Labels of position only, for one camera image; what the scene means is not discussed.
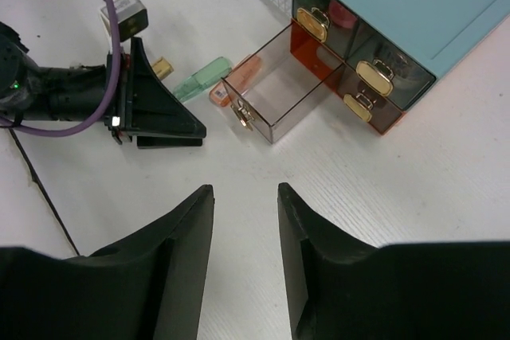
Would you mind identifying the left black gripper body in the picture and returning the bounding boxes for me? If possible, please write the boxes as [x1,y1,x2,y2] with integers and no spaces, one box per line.
[23,54,112,138]

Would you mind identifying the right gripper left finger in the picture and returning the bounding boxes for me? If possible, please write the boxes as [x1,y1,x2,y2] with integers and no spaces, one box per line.
[1,185,214,339]

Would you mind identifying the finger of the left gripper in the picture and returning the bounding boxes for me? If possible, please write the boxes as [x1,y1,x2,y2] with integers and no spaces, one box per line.
[136,136,203,149]
[129,37,206,137]

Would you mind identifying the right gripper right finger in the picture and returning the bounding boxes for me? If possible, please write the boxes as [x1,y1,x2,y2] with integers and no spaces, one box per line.
[277,183,509,339]

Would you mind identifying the green highlighter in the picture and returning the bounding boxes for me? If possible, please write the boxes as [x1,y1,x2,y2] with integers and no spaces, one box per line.
[172,57,232,103]

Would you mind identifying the orange highlighter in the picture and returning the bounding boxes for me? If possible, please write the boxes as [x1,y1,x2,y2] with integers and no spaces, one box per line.
[209,55,262,107]

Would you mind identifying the clear smoky drawer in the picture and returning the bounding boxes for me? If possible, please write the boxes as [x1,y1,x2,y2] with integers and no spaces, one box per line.
[223,21,343,144]

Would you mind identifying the teal drawer box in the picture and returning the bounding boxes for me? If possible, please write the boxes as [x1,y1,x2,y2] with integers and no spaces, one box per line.
[291,0,509,134]

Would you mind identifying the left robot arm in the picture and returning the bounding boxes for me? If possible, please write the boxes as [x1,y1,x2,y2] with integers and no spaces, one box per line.
[1,25,206,149]

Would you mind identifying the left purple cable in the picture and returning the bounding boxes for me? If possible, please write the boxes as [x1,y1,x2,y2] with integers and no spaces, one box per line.
[0,0,121,138]

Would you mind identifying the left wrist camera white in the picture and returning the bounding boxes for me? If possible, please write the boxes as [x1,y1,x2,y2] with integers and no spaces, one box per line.
[114,0,149,43]

